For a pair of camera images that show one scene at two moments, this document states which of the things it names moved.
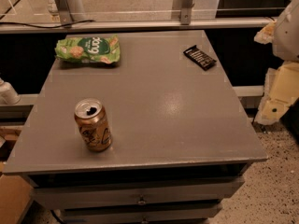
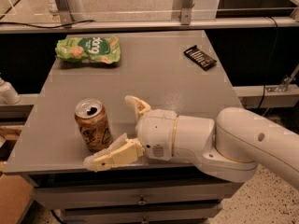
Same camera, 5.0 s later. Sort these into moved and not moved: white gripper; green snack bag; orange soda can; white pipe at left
Moved: white gripper
Not moved: green snack bag; orange soda can; white pipe at left
